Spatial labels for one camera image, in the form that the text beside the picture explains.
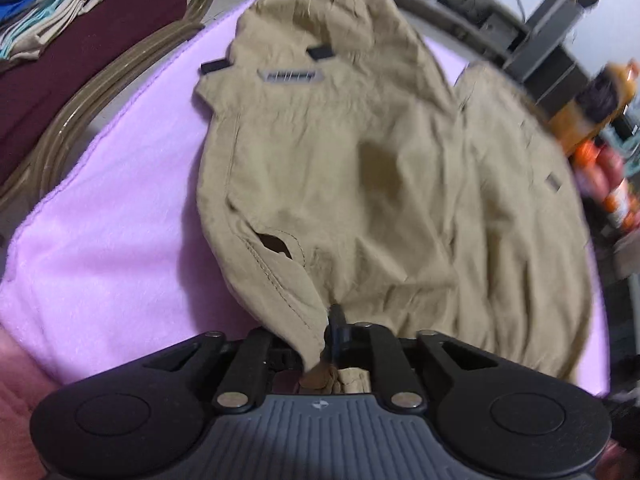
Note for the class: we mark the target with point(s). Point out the khaki pants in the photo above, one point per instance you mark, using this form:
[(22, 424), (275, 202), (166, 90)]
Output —
[(360, 185)]

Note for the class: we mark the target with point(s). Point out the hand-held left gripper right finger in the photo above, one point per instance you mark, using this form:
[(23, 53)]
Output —
[(339, 336)]

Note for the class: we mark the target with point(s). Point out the grey shelf unit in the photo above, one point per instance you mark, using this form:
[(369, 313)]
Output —
[(545, 45)]

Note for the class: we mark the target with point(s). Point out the pink blanket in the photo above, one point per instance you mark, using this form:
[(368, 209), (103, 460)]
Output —
[(120, 240)]

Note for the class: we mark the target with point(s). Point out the orange bottle with dark label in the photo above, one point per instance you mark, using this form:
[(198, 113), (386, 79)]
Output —
[(592, 105)]

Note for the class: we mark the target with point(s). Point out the stack of folded clothes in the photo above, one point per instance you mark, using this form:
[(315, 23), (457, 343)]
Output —
[(45, 5)]

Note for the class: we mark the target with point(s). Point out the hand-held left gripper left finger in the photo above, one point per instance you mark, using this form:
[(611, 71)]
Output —
[(254, 356)]

